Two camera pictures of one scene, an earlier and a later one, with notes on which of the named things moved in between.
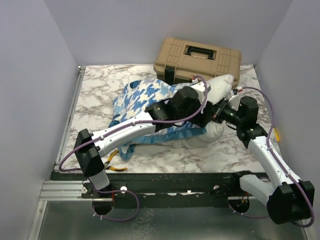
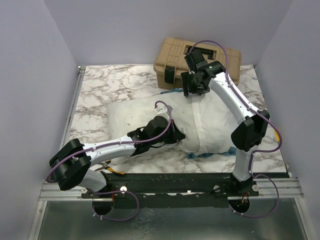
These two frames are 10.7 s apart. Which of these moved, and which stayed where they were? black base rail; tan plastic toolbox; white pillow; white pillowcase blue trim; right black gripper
Moved: right black gripper; white pillowcase blue trim; white pillow
Stayed: black base rail; tan plastic toolbox
